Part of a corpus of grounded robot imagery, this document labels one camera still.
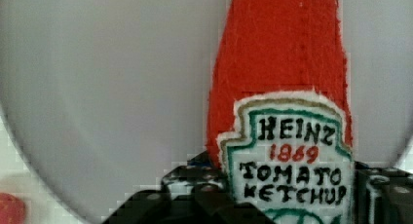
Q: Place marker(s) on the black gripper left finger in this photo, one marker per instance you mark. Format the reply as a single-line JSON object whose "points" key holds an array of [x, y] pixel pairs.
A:
{"points": [[196, 193]]}

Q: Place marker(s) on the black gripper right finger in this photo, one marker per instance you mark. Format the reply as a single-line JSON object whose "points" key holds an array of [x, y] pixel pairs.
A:
{"points": [[383, 195]]}

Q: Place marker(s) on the red plush ketchup bottle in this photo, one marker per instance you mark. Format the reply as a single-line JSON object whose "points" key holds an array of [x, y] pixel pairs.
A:
{"points": [[279, 124]]}

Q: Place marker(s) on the grey round plate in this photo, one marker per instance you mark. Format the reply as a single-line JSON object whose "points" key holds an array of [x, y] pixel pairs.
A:
{"points": [[103, 97]]}

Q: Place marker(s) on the red toy strawberry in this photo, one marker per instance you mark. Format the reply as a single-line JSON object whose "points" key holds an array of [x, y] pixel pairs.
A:
{"points": [[12, 209]]}

